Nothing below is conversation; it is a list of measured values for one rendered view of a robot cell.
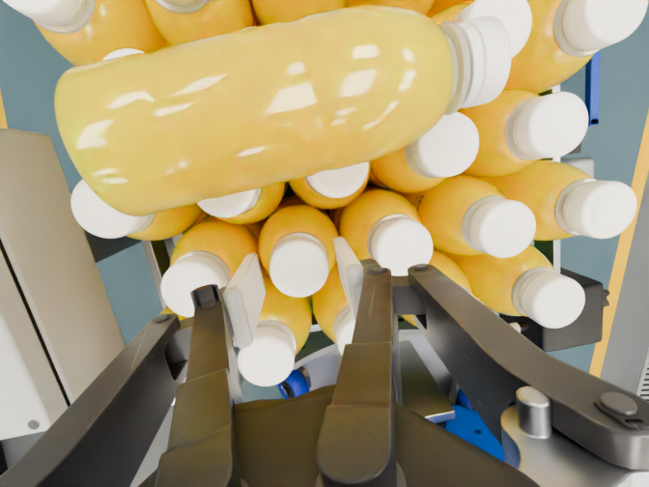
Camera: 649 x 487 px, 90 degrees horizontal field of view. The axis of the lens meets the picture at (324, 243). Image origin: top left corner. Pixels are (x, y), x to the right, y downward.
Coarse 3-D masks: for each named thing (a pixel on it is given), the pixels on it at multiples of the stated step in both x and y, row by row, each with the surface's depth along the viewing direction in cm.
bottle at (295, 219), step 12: (288, 204) 29; (300, 204) 28; (276, 216) 25; (288, 216) 24; (300, 216) 24; (312, 216) 25; (324, 216) 26; (264, 228) 26; (276, 228) 24; (288, 228) 23; (300, 228) 23; (312, 228) 24; (324, 228) 24; (264, 240) 24; (276, 240) 23; (324, 240) 24; (264, 252) 24; (264, 264) 25
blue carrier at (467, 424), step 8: (456, 408) 37; (464, 408) 37; (456, 416) 36; (464, 416) 36; (472, 416) 36; (448, 424) 35; (456, 424) 35; (464, 424) 35; (472, 424) 35; (480, 424) 34; (456, 432) 34; (464, 432) 34; (472, 432) 34; (480, 432) 34; (488, 432) 33; (472, 440) 33; (480, 440) 33; (488, 440) 33; (496, 440) 32; (488, 448) 32; (496, 448) 31; (496, 456) 31
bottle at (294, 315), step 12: (264, 276) 30; (276, 288) 27; (264, 300) 26; (276, 300) 26; (288, 300) 26; (300, 300) 27; (264, 312) 25; (276, 312) 25; (288, 312) 25; (300, 312) 26; (264, 324) 24; (276, 324) 24; (288, 324) 25; (300, 324) 26; (300, 336) 26; (300, 348) 26
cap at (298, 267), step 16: (288, 240) 21; (304, 240) 21; (272, 256) 21; (288, 256) 21; (304, 256) 21; (320, 256) 21; (272, 272) 21; (288, 272) 21; (304, 272) 21; (320, 272) 21; (288, 288) 21; (304, 288) 21; (320, 288) 22
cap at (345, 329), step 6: (348, 312) 24; (342, 318) 24; (348, 318) 23; (342, 324) 23; (348, 324) 22; (336, 330) 24; (342, 330) 22; (348, 330) 22; (336, 336) 23; (342, 336) 22; (348, 336) 22; (342, 342) 22; (348, 342) 22; (342, 348) 22; (342, 354) 23
